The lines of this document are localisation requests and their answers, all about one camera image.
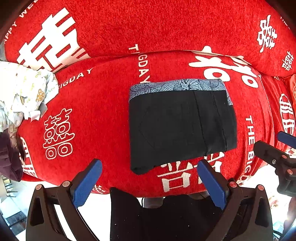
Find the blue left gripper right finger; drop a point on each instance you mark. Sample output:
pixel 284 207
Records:
pixel 214 182

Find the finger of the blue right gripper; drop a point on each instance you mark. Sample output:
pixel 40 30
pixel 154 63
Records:
pixel 287 139

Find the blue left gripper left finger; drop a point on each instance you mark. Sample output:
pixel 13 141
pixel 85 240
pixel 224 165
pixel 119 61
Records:
pixel 84 182

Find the black pants with blue waistband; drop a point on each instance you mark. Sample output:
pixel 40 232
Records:
pixel 179 120

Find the dark purple cloth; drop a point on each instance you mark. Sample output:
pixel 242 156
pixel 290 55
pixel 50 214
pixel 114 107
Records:
pixel 9 160

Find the red wedding bed quilt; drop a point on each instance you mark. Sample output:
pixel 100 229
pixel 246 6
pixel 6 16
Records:
pixel 89 119

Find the white floral cloth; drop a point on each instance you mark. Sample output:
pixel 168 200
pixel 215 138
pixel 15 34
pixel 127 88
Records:
pixel 25 93

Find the red wedding pillow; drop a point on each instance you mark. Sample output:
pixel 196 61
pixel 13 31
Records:
pixel 54 34

